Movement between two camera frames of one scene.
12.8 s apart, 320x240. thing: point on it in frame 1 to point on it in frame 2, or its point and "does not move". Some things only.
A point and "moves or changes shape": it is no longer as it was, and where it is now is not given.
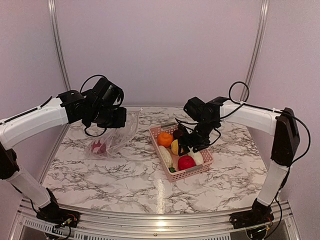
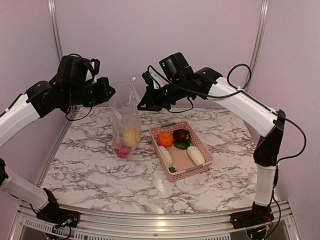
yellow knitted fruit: (174, 145) to (131, 136)
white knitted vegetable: (166, 155) does not move
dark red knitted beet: (178, 134) does not move
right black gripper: (191, 143) to (147, 99)
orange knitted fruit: (165, 139) does not move
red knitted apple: (185, 162) to (122, 152)
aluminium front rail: (28, 225) does not move
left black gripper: (120, 122) to (103, 95)
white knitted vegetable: (197, 156) does not move
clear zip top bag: (113, 140) moves or changes shape
